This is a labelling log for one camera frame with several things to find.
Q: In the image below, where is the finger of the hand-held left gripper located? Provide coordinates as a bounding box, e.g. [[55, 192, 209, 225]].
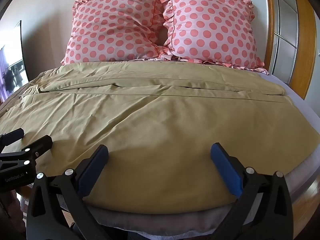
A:
[[0, 128, 25, 153], [0, 135, 53, 167]]

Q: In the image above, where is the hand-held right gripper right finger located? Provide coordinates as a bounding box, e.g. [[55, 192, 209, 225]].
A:
[[210, 142, 293, 240]]

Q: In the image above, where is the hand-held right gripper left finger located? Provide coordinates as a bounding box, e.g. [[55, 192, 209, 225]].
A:
[[26, 144, 110, 240]]

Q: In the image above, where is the olive green bed cover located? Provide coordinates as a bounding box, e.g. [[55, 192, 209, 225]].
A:
[[0, 62, 320, 215]]

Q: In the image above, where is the bed with grey sheet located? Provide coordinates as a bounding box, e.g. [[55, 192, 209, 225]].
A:
[[0, 69, 320, 240]]

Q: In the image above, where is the pink polka dot pillow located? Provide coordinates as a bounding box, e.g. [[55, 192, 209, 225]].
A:
[[153, 0, 269, 75], [61, 0, 165, 65]]

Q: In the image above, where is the wooden framed glass door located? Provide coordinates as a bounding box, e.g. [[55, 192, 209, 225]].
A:
[[264, 0, 320, 100]]

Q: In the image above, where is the window with dark frame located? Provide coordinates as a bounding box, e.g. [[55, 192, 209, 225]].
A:
[[0, 21, 29, 103]]

